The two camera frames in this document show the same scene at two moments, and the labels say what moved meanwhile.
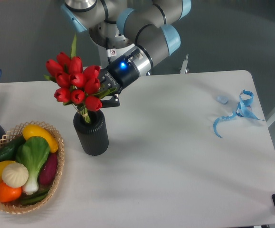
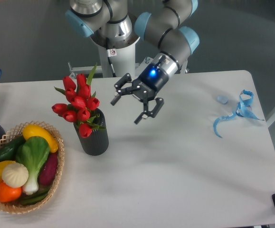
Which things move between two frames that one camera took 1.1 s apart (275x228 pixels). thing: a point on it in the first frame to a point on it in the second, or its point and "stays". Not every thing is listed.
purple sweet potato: [48, 172] stays
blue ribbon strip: [244, 109] stays
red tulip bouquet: [77, 85] to [80, 104]
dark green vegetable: [38, 196] stays
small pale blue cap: [222, 99] stays
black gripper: [120, 74] to [152, 80]
